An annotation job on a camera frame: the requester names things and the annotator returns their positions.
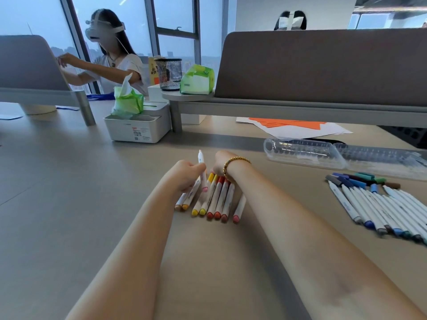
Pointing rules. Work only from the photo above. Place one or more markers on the person's left hand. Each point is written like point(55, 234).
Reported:
point(183, 176)

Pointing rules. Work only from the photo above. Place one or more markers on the person's right hand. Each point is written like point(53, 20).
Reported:
point(220, 163)

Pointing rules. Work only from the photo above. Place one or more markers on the pink-ended white marker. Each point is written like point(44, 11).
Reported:
point(201, 156)
point(239, 206)

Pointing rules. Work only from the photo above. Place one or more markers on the group of warm-coloured white markers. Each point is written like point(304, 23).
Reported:
point(220, 199)

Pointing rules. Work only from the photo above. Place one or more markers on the clear plastic marker case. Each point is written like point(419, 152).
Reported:
point(307, 153)

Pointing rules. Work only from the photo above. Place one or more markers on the group of cool-coloured white markers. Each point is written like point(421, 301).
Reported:
point(343, 203)

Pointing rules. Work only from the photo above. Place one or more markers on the person's right forearm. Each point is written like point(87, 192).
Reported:
point(317, 256)

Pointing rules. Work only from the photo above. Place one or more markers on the person's left forearm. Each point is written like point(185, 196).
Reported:
point(126, 263)

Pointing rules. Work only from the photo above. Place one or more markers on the white desk organizer box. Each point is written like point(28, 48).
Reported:
point(136, 131)

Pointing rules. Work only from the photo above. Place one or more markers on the small white box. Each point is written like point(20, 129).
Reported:
point(156, 94)

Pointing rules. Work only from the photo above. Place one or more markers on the orange paper sheet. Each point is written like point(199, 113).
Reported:
point(287, 123)

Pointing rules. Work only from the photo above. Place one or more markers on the grey desk riser shelf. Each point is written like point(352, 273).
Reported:
point(40, 97)
point(283, 109)

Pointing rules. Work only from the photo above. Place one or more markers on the papers with orange sheet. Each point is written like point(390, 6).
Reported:
point(300, 131)

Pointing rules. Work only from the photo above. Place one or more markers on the crumpled green tissue pack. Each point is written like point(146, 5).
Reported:
point(128, 101)

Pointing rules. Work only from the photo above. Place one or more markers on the black mesh pen holder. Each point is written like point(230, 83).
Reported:
point(168, 74)

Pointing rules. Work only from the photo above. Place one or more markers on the black smartphone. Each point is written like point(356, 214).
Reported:
point(327, 140)

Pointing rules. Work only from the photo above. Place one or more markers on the yellow carton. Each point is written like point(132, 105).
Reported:
point(153, 71)

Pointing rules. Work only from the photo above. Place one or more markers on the white cylindrical container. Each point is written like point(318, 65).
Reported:
point(36, 109)

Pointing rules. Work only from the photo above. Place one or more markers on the white headset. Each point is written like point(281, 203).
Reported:
point(100, 29)

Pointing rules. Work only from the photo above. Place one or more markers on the linear ceiling light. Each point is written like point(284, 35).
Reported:
point(390, 9)

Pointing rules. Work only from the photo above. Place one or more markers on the dark window frame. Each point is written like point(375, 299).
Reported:
point(176, 31)

